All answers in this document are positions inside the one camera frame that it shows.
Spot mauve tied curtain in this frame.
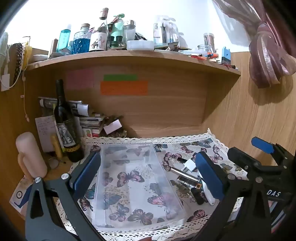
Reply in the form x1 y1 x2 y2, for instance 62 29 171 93
213 0 296 89

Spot white flat box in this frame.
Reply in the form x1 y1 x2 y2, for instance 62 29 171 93
126 40 154 51

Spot white charger with cable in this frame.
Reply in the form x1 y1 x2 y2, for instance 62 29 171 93
0 70 23 92

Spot white power adapter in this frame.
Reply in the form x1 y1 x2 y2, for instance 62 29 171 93
181 159 197 173

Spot black cylinder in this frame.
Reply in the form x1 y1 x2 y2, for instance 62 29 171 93
191 188 205 206

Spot yellow wooden stick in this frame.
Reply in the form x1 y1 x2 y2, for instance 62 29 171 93
51 134 63 159

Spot pink sticky note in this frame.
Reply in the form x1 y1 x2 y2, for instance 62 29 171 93
67 69 95 90

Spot clear plastic storage box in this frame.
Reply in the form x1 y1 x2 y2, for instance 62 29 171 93
92 142 186 229

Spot silver metal tube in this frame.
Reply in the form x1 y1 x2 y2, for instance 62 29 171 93
170 167 186 176

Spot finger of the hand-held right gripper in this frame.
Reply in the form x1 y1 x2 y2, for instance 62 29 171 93
227 146 263 180
251 137 288 166

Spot green pump bottle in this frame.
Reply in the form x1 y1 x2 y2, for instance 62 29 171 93
109 14 124 50

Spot thin white hanging cable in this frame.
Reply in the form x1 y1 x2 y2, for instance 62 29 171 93
21 70 30 122

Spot stack of books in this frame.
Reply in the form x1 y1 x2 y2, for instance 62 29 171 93
79 113 104 138

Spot brown crinkled bundle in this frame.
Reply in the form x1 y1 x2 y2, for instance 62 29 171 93
105 115 128 138

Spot blue and white paper card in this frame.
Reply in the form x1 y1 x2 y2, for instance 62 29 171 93
9 176 33 214

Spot clear corked bottle with label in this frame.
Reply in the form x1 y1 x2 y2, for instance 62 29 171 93
89 8 109 52

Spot white oblong case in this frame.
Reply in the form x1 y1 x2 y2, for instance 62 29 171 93
201 179 215 206

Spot dark wine bottle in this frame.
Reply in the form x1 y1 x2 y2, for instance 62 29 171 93
54 79 85 163

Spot wooden shelf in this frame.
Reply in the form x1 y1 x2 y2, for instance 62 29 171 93
24 49 241 124

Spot orange sticky note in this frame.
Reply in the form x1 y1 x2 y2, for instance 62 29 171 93
100 81 148 95

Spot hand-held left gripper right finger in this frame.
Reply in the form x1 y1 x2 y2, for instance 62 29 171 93
192 151 272 241

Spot white note sheet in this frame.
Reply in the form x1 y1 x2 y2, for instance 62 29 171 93
35 116 58 153

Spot teal liquid bottle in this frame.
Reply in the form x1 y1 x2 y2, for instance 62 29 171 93
59 24 72 50

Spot blue liquid glass bottle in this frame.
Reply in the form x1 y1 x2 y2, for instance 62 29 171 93
73 23 92 54

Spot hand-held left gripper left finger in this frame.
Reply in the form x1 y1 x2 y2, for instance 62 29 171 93
25 152 102 241

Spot butterfly print lace tablecloth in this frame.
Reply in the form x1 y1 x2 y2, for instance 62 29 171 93
55 128 250 241

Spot empty glass jar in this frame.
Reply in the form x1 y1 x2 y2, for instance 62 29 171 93
198 33 218 55

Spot green sticky note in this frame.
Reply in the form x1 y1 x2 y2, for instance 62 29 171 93
103 74 138 81

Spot clear tool package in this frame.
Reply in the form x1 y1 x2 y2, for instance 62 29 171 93
153 15 179 45

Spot blue plastic block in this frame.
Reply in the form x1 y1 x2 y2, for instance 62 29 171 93
221 47 232 65

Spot glass jar with silver lid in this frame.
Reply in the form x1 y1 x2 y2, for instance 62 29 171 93
124 20 137 44

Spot orange marker pens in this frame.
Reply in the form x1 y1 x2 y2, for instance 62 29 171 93
192 53 219 61

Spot black lace ribbon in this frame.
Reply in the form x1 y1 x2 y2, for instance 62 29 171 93
11 43 25 78

